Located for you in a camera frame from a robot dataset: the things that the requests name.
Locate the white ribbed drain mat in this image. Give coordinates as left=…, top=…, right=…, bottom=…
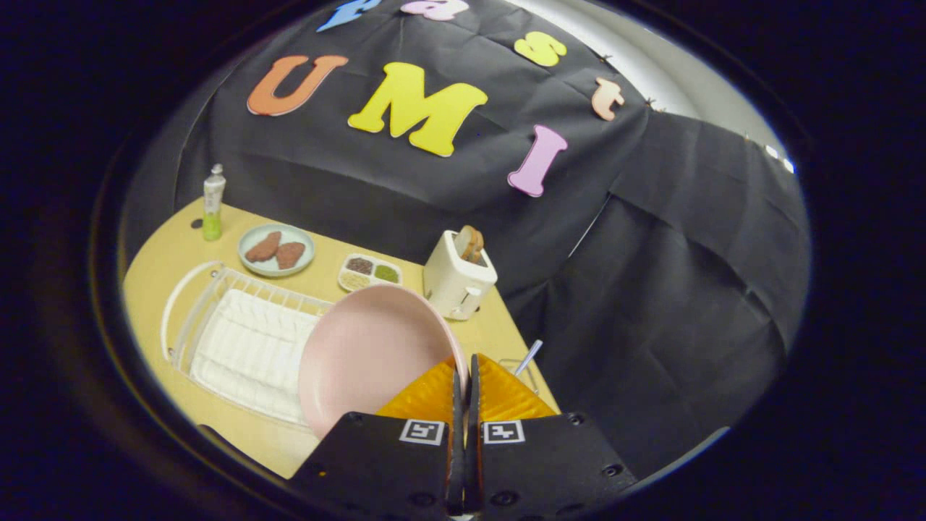
left=190, top=289, right=320, bottom=425

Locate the white toaster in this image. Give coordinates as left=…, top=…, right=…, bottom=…
left=422, top=230, right=498, bottom=321

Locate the green capped clear bottle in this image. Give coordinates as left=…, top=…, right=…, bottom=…
left=202, top=164, right=226, bottom=242

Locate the blue checkered handle spoon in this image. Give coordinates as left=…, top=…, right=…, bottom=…
left=514, top=339, right=543, bottom=377

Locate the pink plate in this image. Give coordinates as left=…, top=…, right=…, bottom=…
left=298, top=284, right=469, bottom=440

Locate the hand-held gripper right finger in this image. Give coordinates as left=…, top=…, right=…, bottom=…
left=463, top=353, right=637, bottom=519

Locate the brown bread slice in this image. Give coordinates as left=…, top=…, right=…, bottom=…
left=456, top=225, right=485, bottom=263

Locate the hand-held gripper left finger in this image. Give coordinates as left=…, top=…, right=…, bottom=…
left=289, top=355, right=464, bottom=521

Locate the divided white condiment tray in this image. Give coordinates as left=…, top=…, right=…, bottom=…
left=339, top=253, right=403, bottom=292

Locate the pale green plate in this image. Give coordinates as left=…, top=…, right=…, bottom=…
left=237, top=224, right=316, bottom=278

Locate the white wire dish rack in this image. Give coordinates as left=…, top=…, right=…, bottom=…
left=161, top=260, right=335, bottom=429

